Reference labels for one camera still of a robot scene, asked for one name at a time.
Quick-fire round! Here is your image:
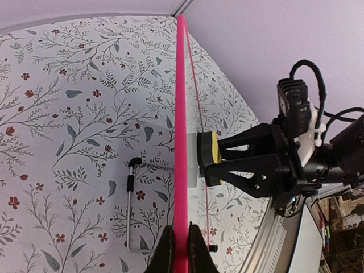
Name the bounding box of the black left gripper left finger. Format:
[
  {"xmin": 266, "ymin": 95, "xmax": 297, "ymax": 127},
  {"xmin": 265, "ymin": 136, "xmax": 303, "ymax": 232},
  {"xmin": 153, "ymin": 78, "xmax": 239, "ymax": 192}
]
[{"xmin": 145, "ymin": 225, "xmax": 175, "ymax": 273}]

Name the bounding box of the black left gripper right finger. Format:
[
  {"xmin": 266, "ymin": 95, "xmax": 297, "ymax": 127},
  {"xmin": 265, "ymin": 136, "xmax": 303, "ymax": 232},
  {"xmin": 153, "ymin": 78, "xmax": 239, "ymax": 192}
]
[{"xmin": 188, "ymin": 223, "xmax": 218, "ymax": 273}]

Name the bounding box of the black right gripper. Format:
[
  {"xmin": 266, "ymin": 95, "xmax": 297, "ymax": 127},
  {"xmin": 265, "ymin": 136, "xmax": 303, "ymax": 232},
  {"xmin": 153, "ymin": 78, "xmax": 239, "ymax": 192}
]
[{"xmin": 204, "ymin": 123, "xmax": 321, "ymax": 218}]

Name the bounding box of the pink framed whiteboard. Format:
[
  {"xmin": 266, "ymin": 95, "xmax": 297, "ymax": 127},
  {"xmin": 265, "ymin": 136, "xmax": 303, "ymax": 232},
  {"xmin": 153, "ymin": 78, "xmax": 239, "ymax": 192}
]
[{"xmin": 174, "ymin": 15, "xmax": 208, "ymax": 272}]

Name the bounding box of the yellow whiteboard eraser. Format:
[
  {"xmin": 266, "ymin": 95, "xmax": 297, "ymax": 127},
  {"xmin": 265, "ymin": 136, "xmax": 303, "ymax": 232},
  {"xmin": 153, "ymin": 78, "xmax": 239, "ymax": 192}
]
[{"xmin": 197, "ymin": 131, "xmax": 223, "ymax": 187}]

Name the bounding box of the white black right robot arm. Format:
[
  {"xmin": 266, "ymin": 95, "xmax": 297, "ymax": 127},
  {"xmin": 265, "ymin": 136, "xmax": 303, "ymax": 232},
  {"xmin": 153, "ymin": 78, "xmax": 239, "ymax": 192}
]
[{"xmin": 197, "ymin": 60, "xmax": 363, "ymax": 217}]

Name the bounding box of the black left stand foot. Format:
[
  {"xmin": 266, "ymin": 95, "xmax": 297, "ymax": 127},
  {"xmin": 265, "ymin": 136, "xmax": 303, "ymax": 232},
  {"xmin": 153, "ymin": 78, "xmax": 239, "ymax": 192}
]
[{"xmin": 208, "ymin": 245, "xmax": 218, "ymax": 253}]

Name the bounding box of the floral patterned table mat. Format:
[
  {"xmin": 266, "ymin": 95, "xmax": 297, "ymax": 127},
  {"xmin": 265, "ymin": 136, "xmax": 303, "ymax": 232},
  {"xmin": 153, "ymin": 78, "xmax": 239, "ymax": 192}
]
[{"xmin": 0, "ymin": 15, "xmax": 275, "ymax": 273}]

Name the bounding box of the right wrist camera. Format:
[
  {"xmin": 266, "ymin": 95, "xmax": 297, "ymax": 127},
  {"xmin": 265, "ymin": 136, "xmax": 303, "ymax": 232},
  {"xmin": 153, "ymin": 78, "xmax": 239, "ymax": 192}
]
[{"xmin": 277, "ymin": 78, "xmax": 326, "ymax": 167}]

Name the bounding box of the metal wire whiteboard stand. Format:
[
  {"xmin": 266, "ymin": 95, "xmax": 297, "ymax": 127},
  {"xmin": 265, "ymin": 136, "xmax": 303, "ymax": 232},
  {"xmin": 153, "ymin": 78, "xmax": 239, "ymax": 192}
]
[{"xmin": 125, "ymin": 156, "xmax": 175, "ymax": 253}]

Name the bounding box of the aluminium front rail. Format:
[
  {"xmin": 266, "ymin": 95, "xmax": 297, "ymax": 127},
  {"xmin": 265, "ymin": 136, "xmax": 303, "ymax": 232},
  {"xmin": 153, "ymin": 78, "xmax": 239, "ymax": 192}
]
[{"xmin": 240, "ymin": 200, "xmax": 323, "ymax": 272}]

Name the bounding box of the right aluminium frame post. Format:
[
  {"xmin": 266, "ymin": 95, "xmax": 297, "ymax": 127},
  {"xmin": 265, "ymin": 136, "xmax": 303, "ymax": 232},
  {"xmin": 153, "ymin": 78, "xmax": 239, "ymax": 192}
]
[{"xmin": 171, "ymin": 0, "xmax": 194, "ymax": 17}]

